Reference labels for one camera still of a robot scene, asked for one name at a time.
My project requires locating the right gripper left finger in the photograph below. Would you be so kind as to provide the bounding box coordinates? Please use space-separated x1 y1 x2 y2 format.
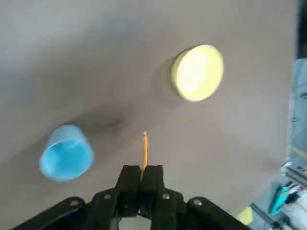
14 164 142 230

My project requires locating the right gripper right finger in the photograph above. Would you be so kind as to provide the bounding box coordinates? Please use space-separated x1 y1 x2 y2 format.
140 164 252 230

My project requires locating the orange-handled cup brush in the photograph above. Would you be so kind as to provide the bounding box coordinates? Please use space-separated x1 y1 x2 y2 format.
141 131 149 183

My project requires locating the blue plastic cup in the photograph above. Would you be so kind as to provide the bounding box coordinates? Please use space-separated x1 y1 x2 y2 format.
39 124 94 182

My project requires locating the yellow plastic bowl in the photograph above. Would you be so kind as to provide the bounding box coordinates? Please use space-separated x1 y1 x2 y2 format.
171 44 225 103

